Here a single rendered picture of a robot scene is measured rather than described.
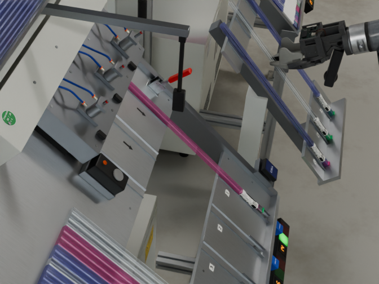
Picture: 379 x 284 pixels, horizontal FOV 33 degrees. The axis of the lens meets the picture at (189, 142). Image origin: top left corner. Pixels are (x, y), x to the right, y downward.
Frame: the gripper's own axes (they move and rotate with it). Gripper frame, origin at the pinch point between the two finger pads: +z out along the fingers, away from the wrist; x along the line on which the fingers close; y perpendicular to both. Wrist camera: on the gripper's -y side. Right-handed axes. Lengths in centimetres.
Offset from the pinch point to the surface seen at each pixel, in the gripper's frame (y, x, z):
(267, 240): -22.8, 41.7, 3.6
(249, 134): -20.5, 3.2, 13.8
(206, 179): -77, -43, 60
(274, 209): -22.4, 32.1, 2.9
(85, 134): 32, 62, 18
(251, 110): -12.1, 3.1, 10.4
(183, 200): -74, -29, 65
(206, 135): 0.4, 27.2, 14.1
